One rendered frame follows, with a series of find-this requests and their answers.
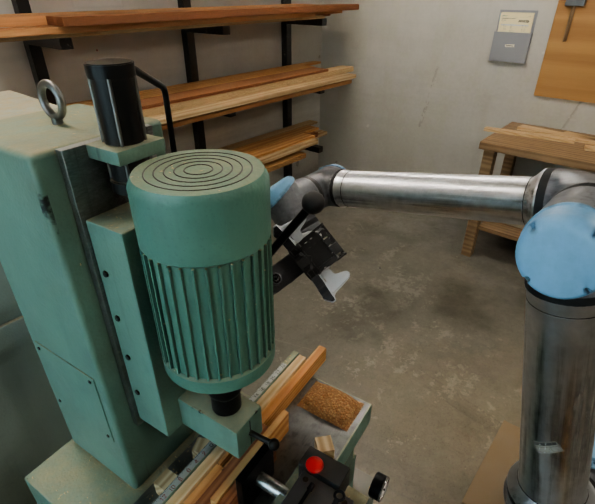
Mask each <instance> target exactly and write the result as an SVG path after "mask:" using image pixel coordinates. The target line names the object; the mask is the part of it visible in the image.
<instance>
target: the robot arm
mask: <svg viewBox="0 0 595 504"><path fill-rule="evenodd" d="M309 191H317V192H319V193H321V194H322V195H323V197H324V199H325V206H324V208H325V207H327V206H334V207H354V208H363V209H373V210H382V211H392V212H402V213H411V214H421V215H430V216H440V217H449V218H459V219H469V220H478V221H488V222H497V223H507V224H516V225H525V227H524V228H523V230H522V232H521V234H520V236H519V238H518V241H517V244H516V250H515V258H516V264H517V267H518V270H519V272H520V274H521V276H522V277H525V283H524V285H525V289H526V306H525V330H524V354H523V378H522V402H521V426H520V450H519V460H518V461H517V462H516V463H514V464H513V465H512V467H511V468H510V470H509V472H508V476H507V499H506V503H505V504H595V174H594V173H591V172H586V171H581V170H576V169H568V168H545V169H544V170H543V171H541V172H540V173H539V174H537V175H536V176H505V175H474V174H443V173H413V172H382V171H351V170H348V169H345V168H344V167H342V166H340V165H337V164H331V165H326V166H323V167H321V168H320V169H319V170H317V171H315V172H312V173H310V174H308V175H306V176H304V177H302V178H298V179H296V180H295V179H294V177H292V176H287V177H285V178H283V179H281V180H280V181H278V182H277V183H276V184H274V185H273V186H271V187H270V204H271V219H272V220H273V222H274V224H275V225H274V226H273V236H274V237H275V238H276V239H277V238H278V237H279V235H280V234H281V233H282V232H283V231H284V230H285V228H286V227H287V226H288V225H289V224H290V222H291V221H292V220H293V219H294V218H295V216H296V215H297V214H298V213H299V212H300V211H301V209H302V204H301V203H302V198H303V196H304V195H305V194H306V193H307V192H309ZM283 246H284V247H285V248H286V249H287V251H288V253H289V254H288V255H287V256H285V257H284V258H282V259H281V260H280V261H278V262H277V263H276V264H274V265H273V266H272V267H273V295H274V294H276V293H278V292H279V291H281V290H282V289H283V288H284V287H286V286H287V285H288V284H290V283H292V282H293V281H294V280H295V279H296V278H298V277H299V276H300V275H301V274H303V273H305V275H306V276H307V277H308V278H309V279H310V280H311V281H312V282H313V283H314V284H315V286H316V287H317V289H318V291H319V292H320V294H321V295H322V297H323V299H324V300H325V301H328V302H331V303H334V302H335V301H336V298H335V294H336V292H337V291H338V290H339V289H340V288H341V287H342V286H343V285H344V284H345V282H346V281H347V280H348V279H349V277H350V273H349V272H348V271H343V272H340V273H336V274H335V273H333V272H332V271H331V270H330V269H329V268H330V266H331V265H332V264H333V263H335V262H336V261H338V260H340V259H341V258H342V257H343V256H345V255H346V254H347V253H346V252H345V251H344V250H343V249H342V248H341V246H340V245H339V244H338V242H337V241H336V240H335V239H334V237H333V236H332V235H331V234H330V232H329V231H328V230H327V229H326V227H325V226H324V225H323V223H320V222H319V220H318V218H317V217H316V215H311V214H309V215H308V216H307V218H306V219H305V220H304V221H303V222H302V223H301V224H300V226H299V227H298V228H297V229H296V230H295V231H294V232H293V234H292V235H291V236H290V237H289V238H288V239H287V240H286V242H285V243H284V244H283ZM339 252H341V253H340V254H339V255H337V254H338V253H339ZM324 279H325V280H326V281H325V280H324Z"/></svg>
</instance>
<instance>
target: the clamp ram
mask: <svg viewBox="0 0 595 504"><path fill-rule="evenodd" d="M273 474H274V456H273V451H271V450H270V449H269V447H268V445H267V444H265V443H264V444H263V445H262V446H261V448H260V449H259V450H258V451H257V453H256V454H255V455H254V456H253V458H252V459H251V460H250V461H249V463H248V464H247V465H246V466H245V468H244V469H243V470H242V471H241V473H240V474H239V475H238V476H237V478H236V479H235V480H236V489H237V497H238V504H252V503H253V502H254V500H255V499H256V498H257V496H258V495H259V493H260V492H261V491H262V490H264V491H266V492H267V493H269V494H270V495H272V496H273V497H275V498H276V497H277V495H278V494H282V495H283V496H285V495H286V494H287V492H288V491H289V488H287V487H285V485H284V484H282V483H281V482H279V481H278V480H276V479H274V478H273V477H272V476H273Z"/></svg>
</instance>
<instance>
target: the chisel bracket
mask: <svg viewBox="0 0 595 504"><path fill-rule="evenodd" d="M178 403H179V408H180V413H181V418H182V423H183V424H185V425H186V426H188V427H189V428H191V429H192V430H194V431H196V432H197V433H199V434H200V435H202V436H203V437H205V438H207V439H208V440H210V441H211V442H213V443H214V444H216V445H218V446H219V447H221V448H222V449H224V450H225V451H227V452H229V453H230V454H232V455H233V456H235V457H236V458H238V459H239V458H241V456H242V455H243V454H244V453H245V451H246V450H247V449H248V448H249V447H250V445H251V444H252V443H253V442H254V441H255V438H253V437H251V436H250V435H249V432H250V431H251V430H253V431H255V432H257V433H259V434H260V433H261V432H262V414H261V406H260V405H259V404H257V403H255V402H253V401H251V400H249V399H248V398H246V397H244V396H242V395H241V407H240V409H239V410H238V411H237V412H236V413H235V414H233V415H231V416H226V417H225V416H219V415H217V414H216V413H214V411H213V409H212V403H211V397H210V396H209V395H208V394H201V393H196V392H192V391H189V390H187V391H186V392H184V393H183V394H182V395H181V396H180V397H179V398H178Z"/></svg>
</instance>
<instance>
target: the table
mask: <svg viewBox="0 0 595 504"><path fill-rule="evenodd" d="M316 381H318V382H320V383H323V384H327V385H329V386H332V385H330V384H328V383H326V382H324V381H322V380H320V379H318V378H315V377H313V376H312V378H311V379H310V380H309V381H308V382H307V384H306V385H305V386H304V387H303V389H302V390H301V391H300V392H299V393H298V395H297V396H296V397H295V398H294V400H293V401H292V402H291V403H290V405H289V406H288V407H287V408H286V409H285V411H287V412H289V431H288V432H287V433H286V435H285V436H284V437H283V438H282V440H281V441H280V447H279V449H278V450H276V461H275V462H274V474H273V476H272V477H273V478H274V479H276V480H278V481H279V482H281V483H282V484H284V485H285V484H286V482H287V481H288V480H289V478H290V477H291V475H292V474H293V472H294V471H295V469H296V468H297V467H298V465H299V461H300V460H301V458H302V457H303V455H304V454H305V452H306V451H307V449H308V448H309V447H310V446H312V447H314V448H315V437H321V436H327V435H331V438H332V442H333V445H334V449H335V452H334V459H335V460H337V461H339V462H340V463H342V464H345V463H346V461H347V459H348V457H349V456H350V454H351V452H352V451H353V449H354V447H355V446H356V444H357V442H358V441H359V439H360V437H361V436H362V434H363V432H364V431H365V429H366V427H367V426H368V424H369V422H370V416H371V408H372V404H370V403H368V402H366V401H364V400H361V399H359V398H357V397H355V396H353V395H351V394H349V393H347V392H345V391H343V390H341V389H338V388H336V387H334V386H332V387H334V388H336V389H338V390H340V391H342V392H344V393H346V394H348V395H349V396H351V397H353V398H354V399H355V400H357V401H359V402H361V403H363V404H364V406H363V407H362V409H361V410H360V412H359V413H358V415H357V417H356V418H355V420H354V421H353V423H352V425H351V426H350V428H349V429H348V431H345V430H343V429H341V428H339V427H337V426H335V425H333V424H331V423H329V422H328V421H326V420H324V419H322V418H320V417H318V416H316V415H314V414H312V413H310V412H308V411H307V410H305V409H303V408H301V407H299V406H297V405H298V403H299V402H300V401H301V399H302V398H303V397H304V396H305V394H306V393H307V392H308V391H309V389H310V388H311V387H312V386H313V384H314V383H315V382H316ZM274 500H275V497H273V496H272V495H270V494H269V493H267V492H266V491H264V490H262V491H261V492H260V493H259V495H258V496H257V498H256V499H255V500H254V502H253V503H252V504H272V503H273V501H274Z"/></svg>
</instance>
